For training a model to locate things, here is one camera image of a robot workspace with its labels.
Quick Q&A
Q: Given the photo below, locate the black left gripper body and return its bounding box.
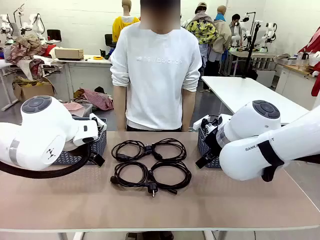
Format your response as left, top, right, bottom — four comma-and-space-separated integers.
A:
91, 139, 103, 157

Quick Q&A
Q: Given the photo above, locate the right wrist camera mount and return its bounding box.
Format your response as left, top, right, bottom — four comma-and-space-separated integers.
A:
193, 113, 232, 135

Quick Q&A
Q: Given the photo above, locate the black office chair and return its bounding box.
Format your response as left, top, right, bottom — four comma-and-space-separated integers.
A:
46, 29, 62, 42
104, 33, 118, 48

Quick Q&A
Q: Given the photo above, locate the white work table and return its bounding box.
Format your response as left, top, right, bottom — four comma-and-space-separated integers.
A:
0, 53, 113, 112

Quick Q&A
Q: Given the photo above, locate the person's left forearm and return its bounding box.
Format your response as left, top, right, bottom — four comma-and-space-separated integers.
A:
181, 88, 197, 132

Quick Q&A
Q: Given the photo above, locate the background person in dark top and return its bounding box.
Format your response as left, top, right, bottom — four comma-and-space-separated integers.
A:
229, 13, 243, 47

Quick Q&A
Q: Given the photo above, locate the red hanging cloth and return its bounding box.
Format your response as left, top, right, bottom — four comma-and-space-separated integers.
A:
298, 24, 320, 97

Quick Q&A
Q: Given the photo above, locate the grey robot workbench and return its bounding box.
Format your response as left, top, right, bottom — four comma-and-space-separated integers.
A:
228, 48, 277, 77

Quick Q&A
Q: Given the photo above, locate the heap of patterned clothes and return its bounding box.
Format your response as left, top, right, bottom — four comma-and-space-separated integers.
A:
4, 34, 57, 65

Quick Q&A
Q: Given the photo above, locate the pink checkered cloth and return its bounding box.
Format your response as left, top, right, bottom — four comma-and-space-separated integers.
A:
63, 101, 85, 111

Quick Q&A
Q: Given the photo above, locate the white background table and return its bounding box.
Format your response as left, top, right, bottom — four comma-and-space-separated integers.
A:
201, 75, 311, 126

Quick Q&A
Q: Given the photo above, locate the mannequin in beige jacket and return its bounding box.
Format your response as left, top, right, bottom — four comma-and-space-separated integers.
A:
209, 5, 233, 76

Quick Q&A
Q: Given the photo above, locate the open cardboard box with cloth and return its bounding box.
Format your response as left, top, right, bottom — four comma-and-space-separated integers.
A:
12, 76, 57, 101

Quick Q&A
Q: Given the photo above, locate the person's right forearm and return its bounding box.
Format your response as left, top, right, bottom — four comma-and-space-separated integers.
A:
112, 84, 129, 132

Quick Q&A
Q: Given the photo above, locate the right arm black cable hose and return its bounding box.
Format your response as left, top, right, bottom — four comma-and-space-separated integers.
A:
257, 137, 286, 183

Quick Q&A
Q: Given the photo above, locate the grey-blue plastic basket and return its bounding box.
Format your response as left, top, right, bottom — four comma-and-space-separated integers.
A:
197, 122, 223, 169
53, 115, 108, 166

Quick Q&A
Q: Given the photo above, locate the person in white sweatshirt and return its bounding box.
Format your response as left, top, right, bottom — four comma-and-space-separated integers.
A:
109, 0, 203, 133

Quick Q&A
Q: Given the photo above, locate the black cord with round plug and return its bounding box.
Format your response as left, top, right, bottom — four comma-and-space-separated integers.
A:
110, 161, 159, 198

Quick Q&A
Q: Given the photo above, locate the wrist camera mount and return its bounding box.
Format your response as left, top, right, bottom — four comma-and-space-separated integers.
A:
193, 113, 232, 135
88, 112, 107, 134

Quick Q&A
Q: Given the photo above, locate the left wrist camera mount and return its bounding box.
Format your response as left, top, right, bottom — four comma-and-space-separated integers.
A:
88, 112, 107, 134

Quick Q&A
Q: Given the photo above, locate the mannequin in floral shirt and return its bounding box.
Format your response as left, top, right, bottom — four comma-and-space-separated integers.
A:
186, 1, 218, 92

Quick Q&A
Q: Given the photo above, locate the black USB cable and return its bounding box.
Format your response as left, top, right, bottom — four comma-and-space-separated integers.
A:
147, 160, 192, 195

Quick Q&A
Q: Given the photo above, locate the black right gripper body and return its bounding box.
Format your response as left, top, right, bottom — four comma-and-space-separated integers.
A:
204, 129, 223, 161

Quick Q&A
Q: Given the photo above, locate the white wooden-top counter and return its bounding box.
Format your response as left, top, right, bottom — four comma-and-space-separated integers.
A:
274, 58, 320, 110

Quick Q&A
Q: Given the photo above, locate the black power cord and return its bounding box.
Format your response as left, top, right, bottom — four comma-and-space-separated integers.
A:
144, 137, 187, 161
111, 139, 151, 162

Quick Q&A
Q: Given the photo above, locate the white table leg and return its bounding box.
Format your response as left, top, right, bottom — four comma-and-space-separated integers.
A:
204, 229, 227, 240
57, 231, 85, 240

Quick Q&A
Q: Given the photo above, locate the mannequin in yellow hoodie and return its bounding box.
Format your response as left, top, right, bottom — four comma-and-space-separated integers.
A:
111, 0, 141, 43

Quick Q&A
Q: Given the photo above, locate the brown cardboard box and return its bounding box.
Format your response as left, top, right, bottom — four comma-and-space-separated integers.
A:
54, 48, 85, 60

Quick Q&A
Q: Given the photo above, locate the black tripod stand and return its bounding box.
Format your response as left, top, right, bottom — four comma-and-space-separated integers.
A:
243, 21, 262, 80

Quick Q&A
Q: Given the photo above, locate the red checkered cloth heap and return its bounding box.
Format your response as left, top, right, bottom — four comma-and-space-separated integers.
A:
73, 86, 115, 111

